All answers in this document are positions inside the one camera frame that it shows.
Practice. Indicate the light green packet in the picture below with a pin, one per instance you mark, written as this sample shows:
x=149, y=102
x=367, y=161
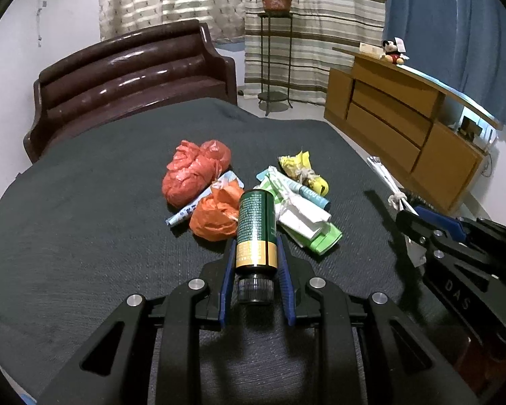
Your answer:
x=324, y=240

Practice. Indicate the wooden cabinet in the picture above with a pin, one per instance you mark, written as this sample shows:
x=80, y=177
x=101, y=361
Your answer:
x=442, y=164

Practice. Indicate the black metal plant stand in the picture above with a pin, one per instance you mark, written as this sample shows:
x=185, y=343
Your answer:
x=274, y=97

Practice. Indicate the red plastic bag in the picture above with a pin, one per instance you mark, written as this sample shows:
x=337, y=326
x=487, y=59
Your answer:
x=189, y=173

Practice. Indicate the small brown box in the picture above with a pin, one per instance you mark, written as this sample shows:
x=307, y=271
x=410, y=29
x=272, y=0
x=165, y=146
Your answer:
x=469, y=127

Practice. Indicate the green bottle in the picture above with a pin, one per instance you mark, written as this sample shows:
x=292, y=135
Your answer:
x=255, y=228

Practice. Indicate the long white knotted packet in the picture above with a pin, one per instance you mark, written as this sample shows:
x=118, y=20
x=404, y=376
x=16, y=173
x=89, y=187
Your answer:
x=383, y=175

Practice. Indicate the white box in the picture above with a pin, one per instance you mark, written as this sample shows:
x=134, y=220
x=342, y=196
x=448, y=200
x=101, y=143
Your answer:
x=370, y=49

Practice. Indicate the yellow wrapper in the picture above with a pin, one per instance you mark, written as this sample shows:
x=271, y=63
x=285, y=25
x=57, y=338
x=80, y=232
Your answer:
x=295, y=163

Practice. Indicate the dark brown leather sofa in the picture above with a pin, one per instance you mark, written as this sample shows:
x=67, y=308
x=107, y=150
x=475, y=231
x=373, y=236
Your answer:
x=122, y=80

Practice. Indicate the teal tube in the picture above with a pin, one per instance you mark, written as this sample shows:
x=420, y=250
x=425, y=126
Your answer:
x=312, y=196

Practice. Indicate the beige patterned curtain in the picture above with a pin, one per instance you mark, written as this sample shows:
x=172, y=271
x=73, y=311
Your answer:
x=164, y=0

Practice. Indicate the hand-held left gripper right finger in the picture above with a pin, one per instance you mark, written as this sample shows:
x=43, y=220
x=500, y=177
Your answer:
x=287, y=291

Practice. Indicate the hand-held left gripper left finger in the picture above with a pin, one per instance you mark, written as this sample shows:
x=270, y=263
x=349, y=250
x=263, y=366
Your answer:
x=225, y=291

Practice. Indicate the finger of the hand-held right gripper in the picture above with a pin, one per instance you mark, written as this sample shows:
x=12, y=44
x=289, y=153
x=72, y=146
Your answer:
x=442, y=223
x=421, y=232

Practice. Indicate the dark grey tablecloth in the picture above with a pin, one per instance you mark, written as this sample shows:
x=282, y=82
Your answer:
x=88, y=219

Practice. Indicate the orange plastic bag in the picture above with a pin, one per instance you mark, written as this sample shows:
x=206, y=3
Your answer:
x=215, y=215

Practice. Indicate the white wrapper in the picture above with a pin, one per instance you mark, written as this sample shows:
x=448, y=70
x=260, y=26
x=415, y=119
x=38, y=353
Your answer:
x=299, y=219

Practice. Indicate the striped curtain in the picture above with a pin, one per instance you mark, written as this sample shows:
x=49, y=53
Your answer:
x=341, y=29

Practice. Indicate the plush mouse toy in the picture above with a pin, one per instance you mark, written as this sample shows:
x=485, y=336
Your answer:
x=391, y=52

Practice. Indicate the blue curtain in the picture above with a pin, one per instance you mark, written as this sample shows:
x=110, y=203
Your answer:
x=447, y=29

